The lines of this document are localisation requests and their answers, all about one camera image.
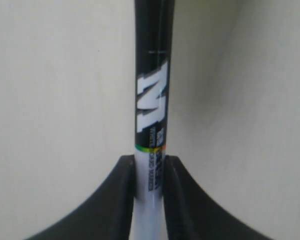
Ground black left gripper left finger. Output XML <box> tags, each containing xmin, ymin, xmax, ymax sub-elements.
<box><xmin>31</xmin><ymin>155</ymin><xmax>136</xmax><ymax>240</ymax></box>

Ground black and white marker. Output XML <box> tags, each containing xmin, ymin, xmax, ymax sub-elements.
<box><xmin>134</xmin><ymin>0</ymin><xmax>175</xmax><ymax>240</ymax></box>

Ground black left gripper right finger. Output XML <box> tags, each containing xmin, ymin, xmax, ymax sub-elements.
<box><xmin>163</xmin><ymin>155</ymin><xmax>267</xmax><ymax>240</ymax></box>

